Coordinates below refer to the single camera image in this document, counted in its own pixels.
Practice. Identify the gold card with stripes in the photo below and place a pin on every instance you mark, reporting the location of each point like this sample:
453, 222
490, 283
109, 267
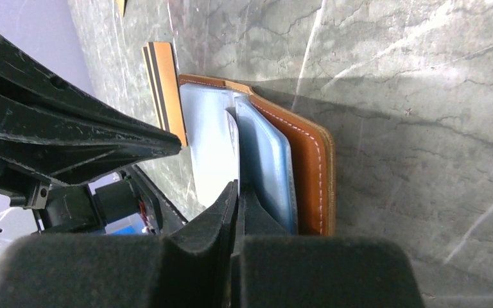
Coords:
162, 76

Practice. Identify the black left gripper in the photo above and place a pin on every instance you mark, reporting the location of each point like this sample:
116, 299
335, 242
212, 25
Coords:
52, 130

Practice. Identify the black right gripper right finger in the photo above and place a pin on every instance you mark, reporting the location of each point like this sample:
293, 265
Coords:
272, 268

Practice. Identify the silver card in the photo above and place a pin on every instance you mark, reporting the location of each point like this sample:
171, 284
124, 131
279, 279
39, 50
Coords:
235, 150

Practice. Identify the brown leather card holder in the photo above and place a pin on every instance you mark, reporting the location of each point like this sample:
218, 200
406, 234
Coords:
287, 159

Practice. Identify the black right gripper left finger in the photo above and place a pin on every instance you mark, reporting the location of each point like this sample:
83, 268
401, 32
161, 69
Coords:
184, 269

